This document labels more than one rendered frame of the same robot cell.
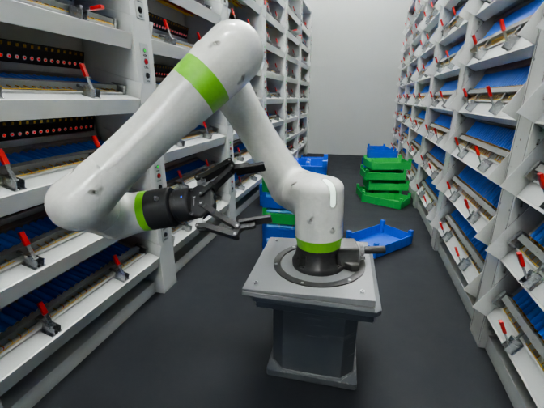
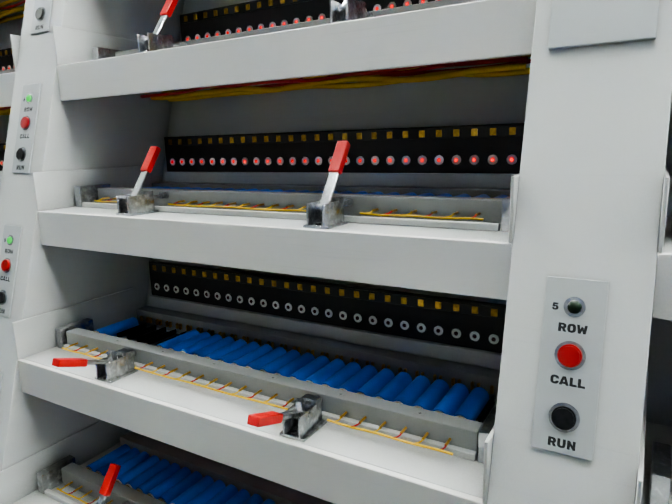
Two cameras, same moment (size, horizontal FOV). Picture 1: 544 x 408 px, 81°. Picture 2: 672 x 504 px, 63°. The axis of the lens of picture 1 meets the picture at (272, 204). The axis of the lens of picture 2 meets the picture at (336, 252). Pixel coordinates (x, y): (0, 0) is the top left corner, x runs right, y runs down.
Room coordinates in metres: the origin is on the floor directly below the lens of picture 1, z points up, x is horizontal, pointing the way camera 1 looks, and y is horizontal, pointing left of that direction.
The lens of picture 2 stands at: (1.09, 0.01, 1.10)
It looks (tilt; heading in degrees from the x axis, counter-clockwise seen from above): 2 degrees up; 105
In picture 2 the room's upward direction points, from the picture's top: 6 degrees clockwise
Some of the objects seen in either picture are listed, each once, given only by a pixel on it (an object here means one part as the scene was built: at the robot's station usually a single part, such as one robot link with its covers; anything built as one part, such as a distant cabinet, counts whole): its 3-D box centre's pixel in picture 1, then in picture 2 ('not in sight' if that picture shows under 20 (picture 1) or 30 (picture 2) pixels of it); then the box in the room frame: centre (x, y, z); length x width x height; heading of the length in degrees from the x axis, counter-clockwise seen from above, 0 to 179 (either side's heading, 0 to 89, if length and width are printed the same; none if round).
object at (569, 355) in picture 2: not in sight; (570, 355); (1.16, 0.42, 1.06); 0.02 x 0.01 x 0.02; 165
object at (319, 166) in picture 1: (295, 164); not in sight; (1.56, -0.12, 0.44); 0.30 x 0.20 x 0.08; 79
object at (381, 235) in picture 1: (379, 237); not in sight; (1.58, -0.58, 0.04); 0.30 x 0.20 x 0.08; 124
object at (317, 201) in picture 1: (316, 210); not in sight; (0.82, -0.12, 0.46); 0.16 x 0.13 x 0.19; 25
